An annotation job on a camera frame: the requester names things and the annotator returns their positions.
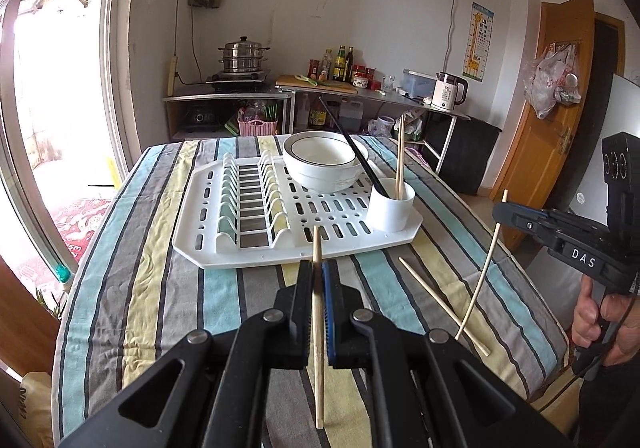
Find white plastic jug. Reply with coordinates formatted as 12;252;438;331
340;98;363;133

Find pink plastic basket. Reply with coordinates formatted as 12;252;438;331
236;118;279;137

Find sliding glass door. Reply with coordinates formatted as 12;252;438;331
0;0;146;369

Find striped tablecloth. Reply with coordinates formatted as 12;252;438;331
52;134;571;448

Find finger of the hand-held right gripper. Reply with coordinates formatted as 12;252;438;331
500;202;568;225
491;205;568;251

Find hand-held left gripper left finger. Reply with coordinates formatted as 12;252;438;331
60;260;316;448

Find orange wooden door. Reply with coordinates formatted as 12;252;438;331
490;0;626;201

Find black chopstick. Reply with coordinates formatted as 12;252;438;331
318;95;391;200

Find stainless steel steamer pot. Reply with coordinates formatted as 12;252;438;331
217;35;271;74

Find white plastic dish rack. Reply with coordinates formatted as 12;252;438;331
172;151;425;270

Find wooden cutting board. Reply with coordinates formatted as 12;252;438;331
276;74;358;95

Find plastic bag bundle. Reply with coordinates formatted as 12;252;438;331
400;110;426;141

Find white cup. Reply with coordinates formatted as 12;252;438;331
367;176;417;233

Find long metal counter shelf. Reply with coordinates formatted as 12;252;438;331
276;80;472;174

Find hanging plastic bags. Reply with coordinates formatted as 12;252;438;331
522;43;583;120

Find person's right forearm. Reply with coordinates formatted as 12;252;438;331
577;363;640;448

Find black induction cooktop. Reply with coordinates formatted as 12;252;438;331
206;69;271;91

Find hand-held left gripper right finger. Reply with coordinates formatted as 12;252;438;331
322;260;571;448

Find light wooden chopstick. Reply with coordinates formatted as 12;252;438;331
398;256;493;358
395;114;406;200
311;225;327;430
454;189;509;341

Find black fabric cover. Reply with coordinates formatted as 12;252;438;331
425;115;502;196

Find person's right hand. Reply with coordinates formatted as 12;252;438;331
570;273;640;369

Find white appliance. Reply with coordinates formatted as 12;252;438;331
575;75;640;209

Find giraffe wall poster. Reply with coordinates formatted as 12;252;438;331
462;2;495;81

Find small metal shelf unit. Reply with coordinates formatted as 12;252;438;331
162;90;296;144

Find white electric kettle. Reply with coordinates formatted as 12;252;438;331
431;71;468;111

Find red patterned mat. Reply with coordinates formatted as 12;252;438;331
15;198;116;289

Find beige woven sack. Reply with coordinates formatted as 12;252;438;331
20;370;56;448

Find patterned mug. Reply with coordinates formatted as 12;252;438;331
369;115;396;138

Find white bowl black rim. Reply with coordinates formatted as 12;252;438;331
283;131;359;194
345;140;370;191

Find yellow label oil bottle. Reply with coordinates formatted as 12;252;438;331
307;98;328;130

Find clear plastic storage container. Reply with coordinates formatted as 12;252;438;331
402;69;437;99

